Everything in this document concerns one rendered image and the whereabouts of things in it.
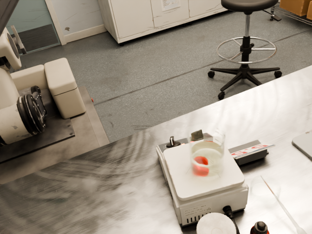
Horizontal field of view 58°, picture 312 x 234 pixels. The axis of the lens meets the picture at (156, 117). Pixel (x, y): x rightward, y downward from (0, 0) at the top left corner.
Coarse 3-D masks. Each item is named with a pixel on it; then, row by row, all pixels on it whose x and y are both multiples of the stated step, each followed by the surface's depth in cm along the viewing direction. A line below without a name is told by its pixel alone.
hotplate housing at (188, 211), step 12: (168, 180) 52; (216, 192) 48; (228, 192) 48; (240, 192) 48; (180, 204) 48; (192, 204) 48; (204, 204) 48; (216, 204) 49; (228, 204) 50; (240, 204) 51; (180, 216) 50; (192, 216) 50; (228, 216) 49
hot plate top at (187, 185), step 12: (168, 156) 54; (180, 156) 53; (228, 156) 52; (168, 168) 52; (180, 168) 51; (228, 168) 50; (180, 180) 49; (192, 180) 49; (204, 180) 49; (216, 180) 48; (228, 180) 48; (240, 180) 48; (180, 192) 47; (192, 192) 47; (204, 192) 47
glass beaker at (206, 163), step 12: (192, 132) 48; (204, 132) 49; (216, 132) 48; (192, 144) 44; (192, 156) 47; (204, 156) 45; (216, 156) 45; (192, 168) 49; (204, 168) 47; (216, 168) 47
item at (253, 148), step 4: (260, 144) 63; (264, 144) 62; (268, 144) 61; (248, 148) 63; (252, 148) 62; (256, 148) 61; (260, 148) 59; (236, 152) 62; (240, 152) 61; (244, 152) 60; (248, 152) 59
